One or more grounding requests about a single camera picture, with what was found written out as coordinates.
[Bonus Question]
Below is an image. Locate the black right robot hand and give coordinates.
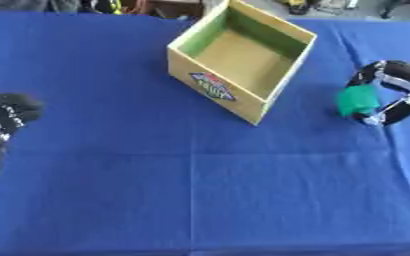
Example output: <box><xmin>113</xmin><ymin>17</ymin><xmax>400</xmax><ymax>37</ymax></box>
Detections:
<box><xmin>345</xmin><ymin>59</ymin><xmax>410</xmax><ymax>127</ymax></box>

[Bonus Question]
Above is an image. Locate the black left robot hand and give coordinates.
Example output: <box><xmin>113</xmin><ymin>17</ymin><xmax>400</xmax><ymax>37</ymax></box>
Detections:
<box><xmin>0</xmin><ymin>91</ymin><xmax>46</xmax><ymax>192</ymax></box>

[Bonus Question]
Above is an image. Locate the green block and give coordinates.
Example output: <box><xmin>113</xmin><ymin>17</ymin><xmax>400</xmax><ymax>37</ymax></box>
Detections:
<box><xmin>336</xmin><ymin>84</ymin><xmax>384</xmax><ymax>118</ymax></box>

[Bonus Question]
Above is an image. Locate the tan cardboard box green inside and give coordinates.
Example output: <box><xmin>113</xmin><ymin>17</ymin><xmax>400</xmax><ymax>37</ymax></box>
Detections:
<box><xmin>166</xmin><ymin>0</ymin><xmax>319</xmax><ymax>127</ymax></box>

